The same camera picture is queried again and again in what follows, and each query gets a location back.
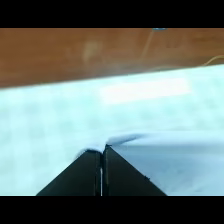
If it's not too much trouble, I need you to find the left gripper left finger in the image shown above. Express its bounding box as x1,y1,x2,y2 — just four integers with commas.
36,149,102,197

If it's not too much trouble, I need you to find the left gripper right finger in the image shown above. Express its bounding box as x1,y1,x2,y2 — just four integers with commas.
102,144,167,197

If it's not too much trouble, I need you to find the light blue shirt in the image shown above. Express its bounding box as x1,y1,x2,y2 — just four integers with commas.
78,130,224,197

